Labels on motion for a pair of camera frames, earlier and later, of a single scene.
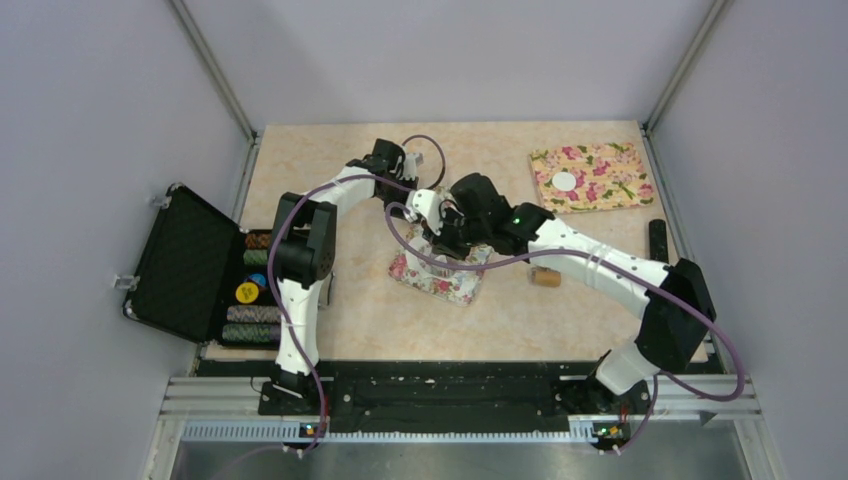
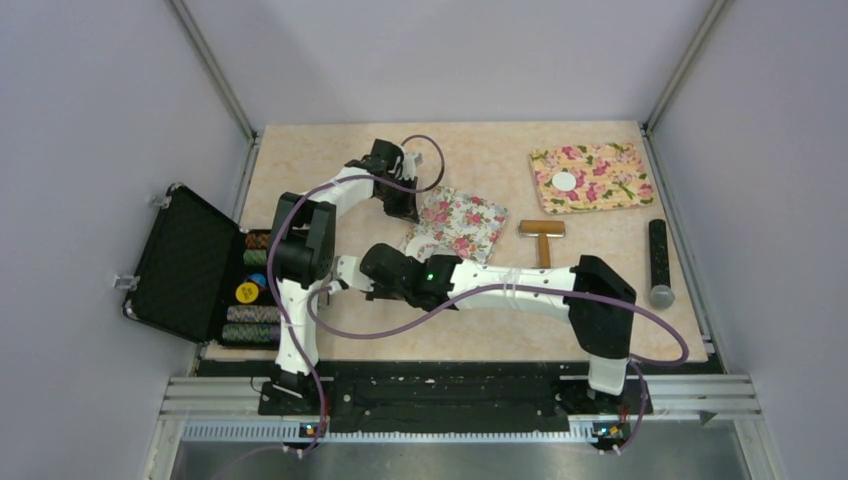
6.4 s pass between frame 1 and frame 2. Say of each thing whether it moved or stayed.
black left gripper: stayed
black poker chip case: stayed
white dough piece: stayed
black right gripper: moved
